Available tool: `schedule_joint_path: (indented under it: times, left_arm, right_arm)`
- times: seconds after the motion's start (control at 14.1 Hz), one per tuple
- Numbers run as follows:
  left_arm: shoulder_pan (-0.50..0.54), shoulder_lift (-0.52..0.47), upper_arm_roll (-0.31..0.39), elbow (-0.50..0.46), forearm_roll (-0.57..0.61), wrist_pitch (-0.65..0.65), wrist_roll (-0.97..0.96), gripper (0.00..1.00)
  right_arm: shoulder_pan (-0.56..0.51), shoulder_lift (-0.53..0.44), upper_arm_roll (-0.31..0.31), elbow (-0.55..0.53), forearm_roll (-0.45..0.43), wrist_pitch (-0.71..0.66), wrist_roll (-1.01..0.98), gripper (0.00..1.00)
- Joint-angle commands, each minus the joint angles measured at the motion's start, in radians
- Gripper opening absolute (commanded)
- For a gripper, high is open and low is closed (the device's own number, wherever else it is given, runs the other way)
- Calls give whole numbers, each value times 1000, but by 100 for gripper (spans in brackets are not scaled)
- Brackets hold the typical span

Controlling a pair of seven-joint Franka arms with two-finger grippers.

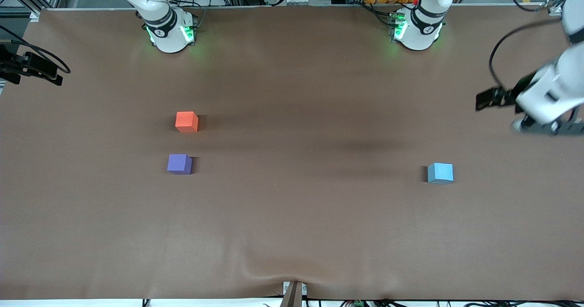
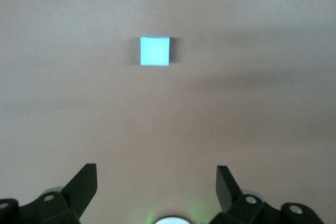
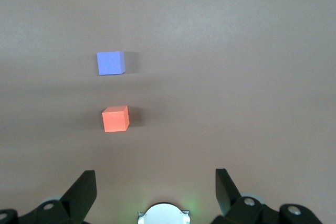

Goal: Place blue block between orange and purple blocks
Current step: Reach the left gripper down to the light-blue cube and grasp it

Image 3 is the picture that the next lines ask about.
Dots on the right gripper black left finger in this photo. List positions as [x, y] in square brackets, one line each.
[78, 197]

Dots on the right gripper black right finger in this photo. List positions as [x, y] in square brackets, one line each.
[228, 197]

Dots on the orange foam block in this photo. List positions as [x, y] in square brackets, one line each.
[115, 119]

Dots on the purple foam block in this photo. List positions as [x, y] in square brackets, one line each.
[110, 62]

